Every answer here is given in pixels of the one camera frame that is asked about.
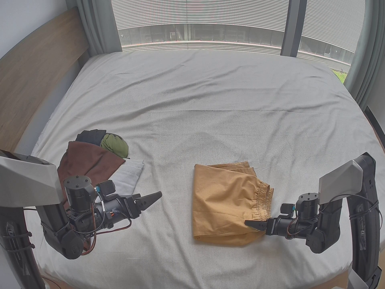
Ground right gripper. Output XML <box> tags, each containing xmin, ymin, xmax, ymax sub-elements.
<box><xmin>244</xmin><ymin>217</ymin><xmax>299</xmax><ymax>239</ymax></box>

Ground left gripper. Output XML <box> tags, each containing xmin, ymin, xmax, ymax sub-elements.
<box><xmin>101</xmin><ymin>191</ymin><xmax>163</xmax><ymax>226</ymax></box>

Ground pale blue garment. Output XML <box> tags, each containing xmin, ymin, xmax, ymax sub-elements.
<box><xmin>111</xmin><ymin>158</ymin><xmax>145</xmax><ymax>196</ymax></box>

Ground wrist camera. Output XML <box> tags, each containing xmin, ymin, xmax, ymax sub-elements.
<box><xmin>280</xmin><ymin>203</ymin><xmax>296</xmax><ymax>220</ymax></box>
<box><xmin>96</xmin><ymin>180</ymin><xmax>117</xmax><ymax>198</ymax></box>

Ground green garment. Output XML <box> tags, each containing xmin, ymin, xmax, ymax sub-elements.
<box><xmin>100</xmin><ymin>133</ymin><xmax>130</xmax><ymax>159</ymax></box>

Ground window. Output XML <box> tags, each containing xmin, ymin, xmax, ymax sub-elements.
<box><xmin>109</xmin><ymin>0</ymin><xmax>366</xmax><ymax>71</ymax></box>

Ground tan shorts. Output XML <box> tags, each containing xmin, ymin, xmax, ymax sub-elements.
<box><xmin>192</xmin><ymin>161</ymin><xmax>275</xmax><ymax>247</ymax></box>

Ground brown garment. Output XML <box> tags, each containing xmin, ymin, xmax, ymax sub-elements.
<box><xmin>57</xmin><ymin>140</ymin><xmax>126</xmax><ymax>255</ymax></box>

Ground grey-green curtain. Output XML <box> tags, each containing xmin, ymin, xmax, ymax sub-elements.
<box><xmin>63</xmin><ymin>0</ymin><xmax>123</xmax><ymax>56</ymax></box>
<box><xmin>343</xmin><ymin>0</ymin><xmax>385</xmax><ymax>111</ymax></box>

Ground black garment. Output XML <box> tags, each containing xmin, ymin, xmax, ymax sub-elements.
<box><xmin>75</xmin><ymin>129</ymin><xmax>107</xmax><ymax>146</ymax></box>

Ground bed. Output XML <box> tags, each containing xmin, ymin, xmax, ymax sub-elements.
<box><xmin>0</xmin><ymin>6</ymin><xmax>385</xmax><ymax>289</ymax></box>

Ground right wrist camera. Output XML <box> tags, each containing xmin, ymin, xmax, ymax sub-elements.
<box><xmin>280</xmin><ymin>203</ymin><xmax>296</xmax><ymax>220</ymax></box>

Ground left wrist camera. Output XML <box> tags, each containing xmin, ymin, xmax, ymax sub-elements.
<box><xmin>96</xmin><ymin>180</ymin><xmax>117</xmax><ymax>198</ymax></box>

